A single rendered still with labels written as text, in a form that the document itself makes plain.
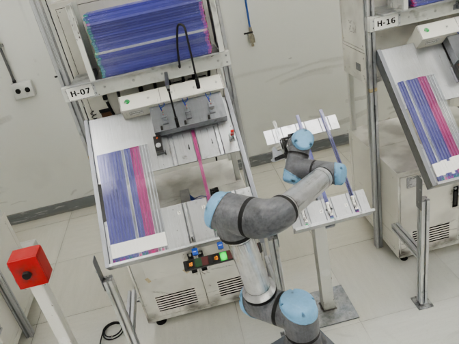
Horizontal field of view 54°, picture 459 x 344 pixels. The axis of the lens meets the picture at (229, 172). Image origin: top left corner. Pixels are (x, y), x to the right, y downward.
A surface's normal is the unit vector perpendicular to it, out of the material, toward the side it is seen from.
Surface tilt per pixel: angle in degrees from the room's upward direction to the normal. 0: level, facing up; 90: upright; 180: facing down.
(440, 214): 90
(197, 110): 43
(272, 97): 90
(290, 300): 7
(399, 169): 0
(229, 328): 0
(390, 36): 90
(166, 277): 90
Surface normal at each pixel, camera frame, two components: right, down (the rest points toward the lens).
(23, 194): 0.15, 0.44
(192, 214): -0.04, -0.34
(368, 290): -0.18, -0.87
